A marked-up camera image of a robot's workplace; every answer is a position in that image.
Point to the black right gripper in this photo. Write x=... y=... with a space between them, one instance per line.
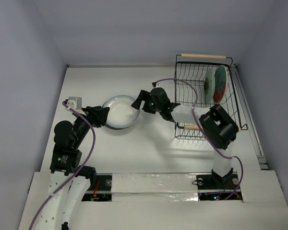
x=146 y=101

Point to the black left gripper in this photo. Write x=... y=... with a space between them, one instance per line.
x=96 y=114

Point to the teal green plate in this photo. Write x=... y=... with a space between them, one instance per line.
x=209 y=85

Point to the teal and red plate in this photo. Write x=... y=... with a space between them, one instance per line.
x=221 y=82

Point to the dark reindeer plate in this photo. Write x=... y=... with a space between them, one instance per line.
x=116 y=128

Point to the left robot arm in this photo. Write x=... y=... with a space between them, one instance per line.
x=69 y=179

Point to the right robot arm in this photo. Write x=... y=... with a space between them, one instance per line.
x=216 y=125

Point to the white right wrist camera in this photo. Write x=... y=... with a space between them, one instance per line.
x=156 y=85

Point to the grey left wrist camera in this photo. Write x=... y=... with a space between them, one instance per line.
x=74 y=101

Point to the black wire dish rack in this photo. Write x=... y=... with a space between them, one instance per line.
x=190 y=73

